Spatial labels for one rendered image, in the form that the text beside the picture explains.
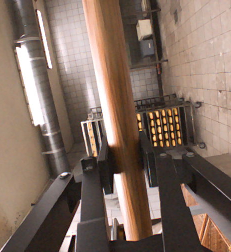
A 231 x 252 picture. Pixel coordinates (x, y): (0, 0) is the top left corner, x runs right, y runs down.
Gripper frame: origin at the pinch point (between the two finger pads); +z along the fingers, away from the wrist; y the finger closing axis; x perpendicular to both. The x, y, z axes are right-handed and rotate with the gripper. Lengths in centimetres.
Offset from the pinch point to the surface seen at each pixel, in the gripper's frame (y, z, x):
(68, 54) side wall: -108, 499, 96
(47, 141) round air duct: -127, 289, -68
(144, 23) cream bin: 80, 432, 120
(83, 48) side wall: -67, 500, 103
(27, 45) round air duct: -123, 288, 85
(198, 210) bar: 38, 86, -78
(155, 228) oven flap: 15, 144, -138
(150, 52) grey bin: 85, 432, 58
